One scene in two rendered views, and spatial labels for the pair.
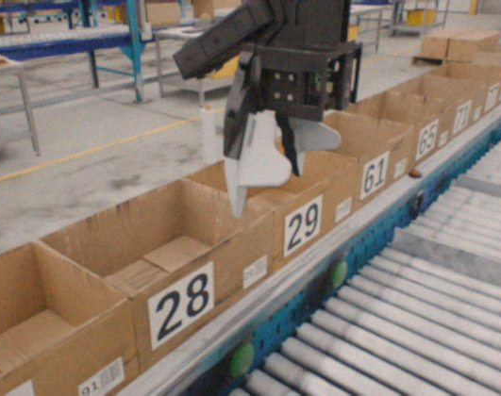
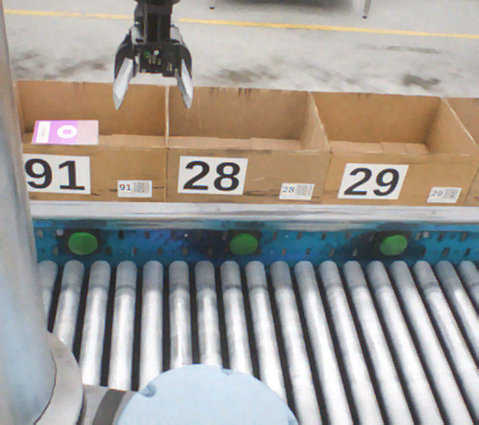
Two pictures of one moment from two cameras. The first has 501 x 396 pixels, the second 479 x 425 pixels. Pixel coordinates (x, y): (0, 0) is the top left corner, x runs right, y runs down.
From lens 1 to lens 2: 0.78 m
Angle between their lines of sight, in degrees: 36
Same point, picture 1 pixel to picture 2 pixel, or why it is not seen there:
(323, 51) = (144, 42)
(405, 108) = not seen: outside the picture
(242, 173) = (116, 86)
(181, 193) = (306, 104)
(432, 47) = not seen: outside the picture
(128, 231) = (244, 112)
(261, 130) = (127, 68)
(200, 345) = (211, 211)
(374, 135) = not seen: outside the picture
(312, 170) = (454, 145)
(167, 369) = (179, 209)
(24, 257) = (156, 94)
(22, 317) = (145, 132)
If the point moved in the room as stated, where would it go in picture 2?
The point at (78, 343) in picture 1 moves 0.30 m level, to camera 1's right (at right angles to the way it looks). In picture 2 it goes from (123, 154) to (210, 224)
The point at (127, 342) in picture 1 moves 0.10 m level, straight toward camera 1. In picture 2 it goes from (159, 175) to (134, 197)
